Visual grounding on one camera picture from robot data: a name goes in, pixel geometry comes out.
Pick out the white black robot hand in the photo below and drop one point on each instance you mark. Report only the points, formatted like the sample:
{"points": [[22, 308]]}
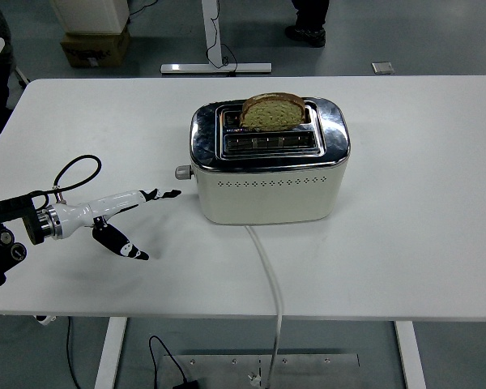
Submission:
{"points": [[89, 208]]}

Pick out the grey toaster lever knob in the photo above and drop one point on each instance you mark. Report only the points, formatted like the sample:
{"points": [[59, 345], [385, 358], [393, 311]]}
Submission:
{"points": [[183, 172]]}

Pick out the cream chrome toaster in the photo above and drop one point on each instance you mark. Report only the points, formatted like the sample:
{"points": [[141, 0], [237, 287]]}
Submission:
{"points": [[267, 200]]}

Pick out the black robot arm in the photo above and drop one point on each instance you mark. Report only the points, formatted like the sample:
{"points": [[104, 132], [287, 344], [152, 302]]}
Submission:
{"points": [[0, 251]]}

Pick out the small white black device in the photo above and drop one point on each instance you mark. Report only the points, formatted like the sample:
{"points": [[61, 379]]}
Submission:
{"points": [[44, 320]]}

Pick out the white table leg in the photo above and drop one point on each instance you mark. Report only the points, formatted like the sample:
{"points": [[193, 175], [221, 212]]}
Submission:
{"points": [[409, 356], [109, 356]]}

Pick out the person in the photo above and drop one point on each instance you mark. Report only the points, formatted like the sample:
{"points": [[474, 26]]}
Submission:
{"points": [[0, 81], [307, 16]]}

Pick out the brown cardboard box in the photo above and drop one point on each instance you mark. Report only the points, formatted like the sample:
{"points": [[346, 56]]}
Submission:
{"points": [[96, 50]]}

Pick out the white cabinet box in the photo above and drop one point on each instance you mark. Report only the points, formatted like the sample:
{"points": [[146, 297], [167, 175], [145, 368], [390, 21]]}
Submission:
{"points": [[88, 16]]}

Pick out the brown bread slice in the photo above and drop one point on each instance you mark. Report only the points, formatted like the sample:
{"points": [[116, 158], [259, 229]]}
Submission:
{"points": [[271, 115]]}

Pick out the white desk stand foot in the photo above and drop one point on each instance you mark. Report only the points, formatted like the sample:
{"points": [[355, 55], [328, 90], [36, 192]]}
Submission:
{"points": [[210, 24]]}

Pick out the white power plug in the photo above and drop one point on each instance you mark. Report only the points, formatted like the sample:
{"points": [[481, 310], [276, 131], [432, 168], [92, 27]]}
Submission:
{"points": [[254, 379]]}

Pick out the grey metal plate with screws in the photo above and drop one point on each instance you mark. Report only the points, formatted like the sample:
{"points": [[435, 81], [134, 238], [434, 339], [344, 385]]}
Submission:
{"points": [[316, 373]]}

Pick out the grey floor socket plate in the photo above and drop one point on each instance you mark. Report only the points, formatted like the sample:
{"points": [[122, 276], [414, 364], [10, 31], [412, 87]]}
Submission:
{"points": [[382, 68]]}

